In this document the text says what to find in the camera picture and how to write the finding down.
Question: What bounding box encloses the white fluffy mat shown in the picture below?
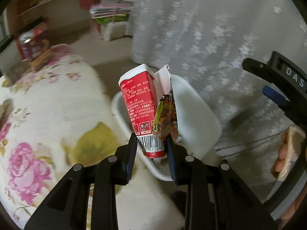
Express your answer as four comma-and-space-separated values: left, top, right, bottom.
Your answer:
103, 22, 127, 41

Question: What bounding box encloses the purple label jar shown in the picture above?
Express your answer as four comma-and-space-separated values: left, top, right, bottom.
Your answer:
18, 22, 50, 62

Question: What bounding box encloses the white plastic trash bin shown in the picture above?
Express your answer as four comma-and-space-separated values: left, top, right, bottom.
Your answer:
111, 74, 222, 181

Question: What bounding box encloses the white wall shelf unit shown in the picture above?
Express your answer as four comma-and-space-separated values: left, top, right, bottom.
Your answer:
4, 0, 96, 36

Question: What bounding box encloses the floral white tablecloth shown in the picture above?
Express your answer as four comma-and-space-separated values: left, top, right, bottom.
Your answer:
0, 43, 185, 230

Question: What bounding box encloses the stack of colourful papers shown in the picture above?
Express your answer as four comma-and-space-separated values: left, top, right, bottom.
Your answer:
88, 0, 134, 24

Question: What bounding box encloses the white embroidered lace curtain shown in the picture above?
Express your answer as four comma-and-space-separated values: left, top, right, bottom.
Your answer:
128, 0, 306, 201

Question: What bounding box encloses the person right hand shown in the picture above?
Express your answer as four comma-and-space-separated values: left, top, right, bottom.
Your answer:
271, 124, 307, 228

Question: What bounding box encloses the red torn paper carton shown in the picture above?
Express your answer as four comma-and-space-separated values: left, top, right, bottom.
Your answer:
118, 64, 178, 168

